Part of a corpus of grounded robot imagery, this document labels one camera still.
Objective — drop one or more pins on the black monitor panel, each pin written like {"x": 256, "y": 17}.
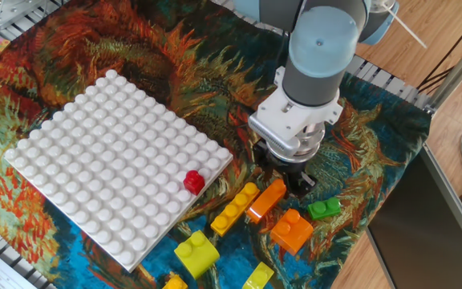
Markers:
{"x": 423, "y": 233}

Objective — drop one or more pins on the colourful sunflower pattern rug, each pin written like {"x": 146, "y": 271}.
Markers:
{"x": 355, "y": 140}

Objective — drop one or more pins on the small red block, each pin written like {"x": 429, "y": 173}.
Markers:
{"x": 194, "y": 182}

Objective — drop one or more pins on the white studded baseplate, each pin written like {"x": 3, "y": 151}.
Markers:
{"x": 106, "y": 168}

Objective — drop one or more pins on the orange two-stud block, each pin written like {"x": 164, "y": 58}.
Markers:
{"x": 293, "y": 233}

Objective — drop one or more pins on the slim orange sloped block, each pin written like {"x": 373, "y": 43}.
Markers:
{"x": 265, "y": 202}

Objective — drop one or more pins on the perforated metal plate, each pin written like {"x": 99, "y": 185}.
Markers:
{"x": 10, "y": 12}

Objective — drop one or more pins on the slim yellow four-stud block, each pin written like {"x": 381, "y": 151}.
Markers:
{"x": 233, "y": 210}

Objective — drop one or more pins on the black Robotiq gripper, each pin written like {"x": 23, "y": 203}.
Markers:
{"x": 285, "y": 166}

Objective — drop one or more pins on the aluminium frame beam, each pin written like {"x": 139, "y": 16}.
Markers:
{"x": 455, "y": 76}

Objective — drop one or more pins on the white zip tie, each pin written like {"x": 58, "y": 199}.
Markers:
{"x": 405, "y": 26}

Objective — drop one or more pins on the large yellow four-stud block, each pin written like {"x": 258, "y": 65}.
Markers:
{"x": 175, "y": 283}

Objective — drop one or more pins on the large lime two-stud block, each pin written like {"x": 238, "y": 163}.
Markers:
{"x": 197, "y": 255}

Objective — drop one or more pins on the small green two-stud block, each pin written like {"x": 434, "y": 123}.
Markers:
{"x": 324, "y": 208}

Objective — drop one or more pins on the small lime single-stud block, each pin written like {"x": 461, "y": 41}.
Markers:
{"x": 258, "y": 277}

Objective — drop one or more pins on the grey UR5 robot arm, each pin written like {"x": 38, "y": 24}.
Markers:
{"x": 319, "y": 52}

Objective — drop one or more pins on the white and silver wrist adapter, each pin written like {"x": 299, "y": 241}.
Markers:
{"x": 291, "y": 120}

